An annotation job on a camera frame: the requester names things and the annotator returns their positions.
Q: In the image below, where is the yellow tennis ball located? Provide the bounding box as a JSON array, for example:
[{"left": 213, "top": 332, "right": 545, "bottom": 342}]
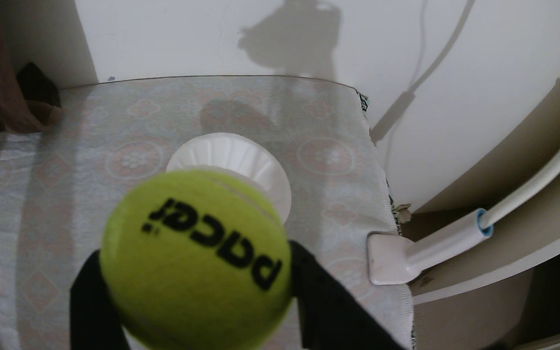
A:
[{"left": 99, "top": 169, "right": 293, "bottom": 350}]

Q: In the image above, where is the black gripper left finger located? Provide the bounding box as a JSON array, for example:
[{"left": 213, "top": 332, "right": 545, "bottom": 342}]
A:
[{"left": 69, "top": 250, "right": 131, "bottom": 350}]

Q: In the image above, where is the white paper bowl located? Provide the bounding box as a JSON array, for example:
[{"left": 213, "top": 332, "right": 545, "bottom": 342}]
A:
[{"left": 166, "top": 132, "right": 293, "bottom": 226}]

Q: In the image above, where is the pale patterned table cloth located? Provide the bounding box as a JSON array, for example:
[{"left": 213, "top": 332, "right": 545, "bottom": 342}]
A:
[{"left": 0, "top": 75, "right": 415, "bottom": 350}]

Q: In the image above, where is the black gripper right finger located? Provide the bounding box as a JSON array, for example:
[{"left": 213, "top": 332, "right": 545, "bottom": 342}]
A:
[{"left": 287, "top": 240, "right": 406, "bottom": 350}]

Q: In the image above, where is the white clamp stand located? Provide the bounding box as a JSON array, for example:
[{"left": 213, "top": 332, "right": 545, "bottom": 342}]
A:
[{"left": 367, "top": 109, "right": 560, "bottom": 286}]

